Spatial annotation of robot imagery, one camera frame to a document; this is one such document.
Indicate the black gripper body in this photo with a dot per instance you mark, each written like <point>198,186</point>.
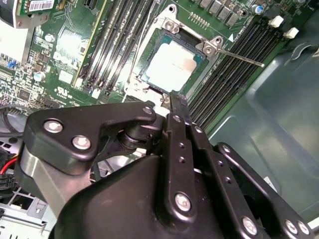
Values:
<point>119,206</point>

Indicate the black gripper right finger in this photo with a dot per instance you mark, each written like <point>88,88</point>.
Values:
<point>219,169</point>

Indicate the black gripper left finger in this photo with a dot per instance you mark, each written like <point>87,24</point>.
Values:
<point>74,124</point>

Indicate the silver CPU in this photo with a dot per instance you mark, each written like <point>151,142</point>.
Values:
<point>172,64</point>

